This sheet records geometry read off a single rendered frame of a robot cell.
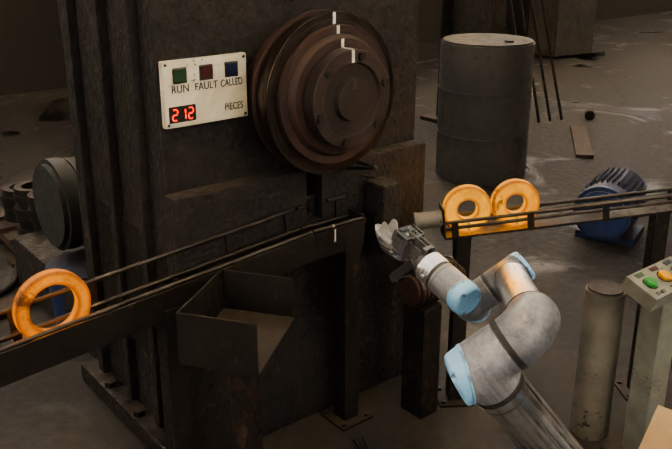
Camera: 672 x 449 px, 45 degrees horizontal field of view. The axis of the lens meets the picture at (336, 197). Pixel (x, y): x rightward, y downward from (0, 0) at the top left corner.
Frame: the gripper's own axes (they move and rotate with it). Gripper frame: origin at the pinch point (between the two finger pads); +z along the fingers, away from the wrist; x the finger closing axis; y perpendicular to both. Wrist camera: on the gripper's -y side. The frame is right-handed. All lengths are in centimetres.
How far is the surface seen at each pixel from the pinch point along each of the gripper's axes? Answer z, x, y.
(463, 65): 163, -220, -53
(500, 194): -2.3, -49.9, 1.5
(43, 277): 20, 89, -3
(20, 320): 17, 96, -12
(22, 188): 196, 32, -103
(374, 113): 19.3, -6.7, 26.5
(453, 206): 4.8, -37.5, -4.8
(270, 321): -8.6, 40.9, -12.3
